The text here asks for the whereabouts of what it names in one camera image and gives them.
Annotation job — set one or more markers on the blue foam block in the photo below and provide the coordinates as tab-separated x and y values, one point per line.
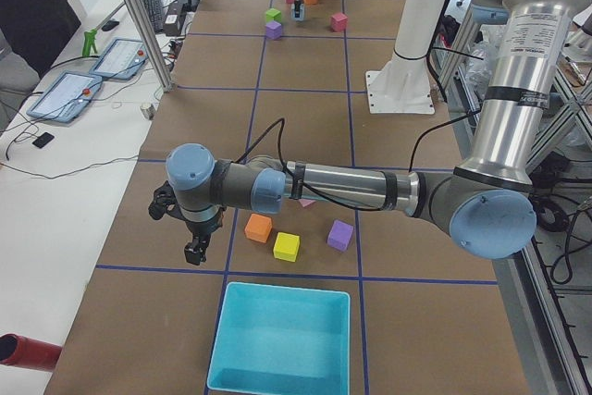
297	17

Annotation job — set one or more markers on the green foam block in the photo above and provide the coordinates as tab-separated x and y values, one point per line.
273	14

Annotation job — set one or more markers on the far purple foam block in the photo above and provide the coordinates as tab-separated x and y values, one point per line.
273	30

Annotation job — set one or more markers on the purple foam block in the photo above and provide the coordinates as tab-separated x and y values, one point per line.
340	235
273	30

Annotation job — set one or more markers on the far pink foam block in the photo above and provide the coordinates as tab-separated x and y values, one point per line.
338	22

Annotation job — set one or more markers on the near orange foam block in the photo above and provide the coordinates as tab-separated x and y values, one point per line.
258	228

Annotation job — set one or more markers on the yellow foam block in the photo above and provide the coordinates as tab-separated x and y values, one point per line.
286	247

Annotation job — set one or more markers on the light pink foam block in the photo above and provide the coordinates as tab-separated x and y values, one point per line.
306	202

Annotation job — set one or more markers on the cyan plastic bin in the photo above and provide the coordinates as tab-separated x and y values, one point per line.
274	339

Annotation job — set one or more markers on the near purple foam block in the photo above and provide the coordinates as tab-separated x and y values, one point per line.
340	235

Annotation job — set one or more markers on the black keyboard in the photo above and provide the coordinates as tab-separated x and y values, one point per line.
155	13

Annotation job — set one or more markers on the far blue teach pendant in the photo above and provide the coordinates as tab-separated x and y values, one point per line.
121	60

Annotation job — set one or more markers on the blue teach pendant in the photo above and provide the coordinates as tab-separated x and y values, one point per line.
121	60
66	98

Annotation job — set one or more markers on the black smartphone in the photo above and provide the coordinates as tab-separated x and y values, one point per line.
44	139

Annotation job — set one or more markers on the near blue teach pendant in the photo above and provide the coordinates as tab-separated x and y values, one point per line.
66	98

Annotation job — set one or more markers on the red cylinder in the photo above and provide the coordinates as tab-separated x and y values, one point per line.
33	354

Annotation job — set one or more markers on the green figurine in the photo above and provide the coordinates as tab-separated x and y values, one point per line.
89	46

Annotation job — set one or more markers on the person in black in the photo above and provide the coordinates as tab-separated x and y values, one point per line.
38	30

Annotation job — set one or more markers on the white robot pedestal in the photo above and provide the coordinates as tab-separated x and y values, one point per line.
402	86

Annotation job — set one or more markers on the aluminium frame post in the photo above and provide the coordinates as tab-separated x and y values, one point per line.
146	31

